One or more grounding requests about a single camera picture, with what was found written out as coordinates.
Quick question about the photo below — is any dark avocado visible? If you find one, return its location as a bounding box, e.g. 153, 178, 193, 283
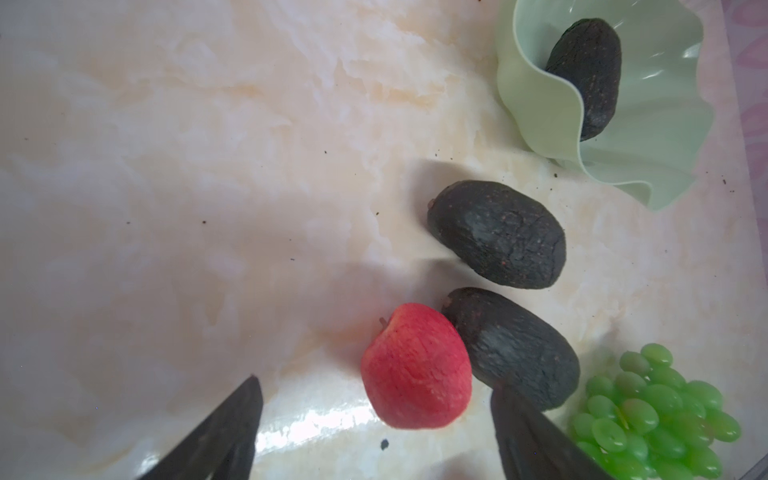
426, 180, 566, 290
441, 287, 581, 411
545, 18, 622, 141

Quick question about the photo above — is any red apple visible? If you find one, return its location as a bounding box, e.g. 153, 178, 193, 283
360, 303, 472, 430

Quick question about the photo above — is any light green wavy fruit bowl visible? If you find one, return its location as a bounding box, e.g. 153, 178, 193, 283
495, 1, 714, 211

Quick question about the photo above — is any green grape bunch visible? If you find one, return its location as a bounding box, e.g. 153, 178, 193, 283
568, 343, 741, 479

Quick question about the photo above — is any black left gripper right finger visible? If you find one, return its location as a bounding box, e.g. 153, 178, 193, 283
490, 384, 611, 480

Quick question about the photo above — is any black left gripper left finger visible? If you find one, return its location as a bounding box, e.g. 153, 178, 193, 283
141, 375, 264, 480

